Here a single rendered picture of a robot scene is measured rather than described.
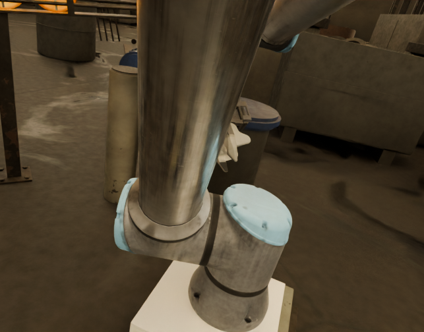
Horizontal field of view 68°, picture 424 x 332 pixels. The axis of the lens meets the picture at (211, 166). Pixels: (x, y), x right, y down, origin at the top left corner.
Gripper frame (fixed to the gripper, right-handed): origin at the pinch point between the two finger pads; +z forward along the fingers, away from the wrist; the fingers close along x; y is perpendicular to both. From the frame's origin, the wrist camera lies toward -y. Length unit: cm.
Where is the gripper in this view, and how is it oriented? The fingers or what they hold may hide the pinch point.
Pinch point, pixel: (226, 161)
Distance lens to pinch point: 66.7
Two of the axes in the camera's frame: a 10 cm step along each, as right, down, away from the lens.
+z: 2.2, 8.8, -4.2
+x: -3.7, 4.8, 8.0
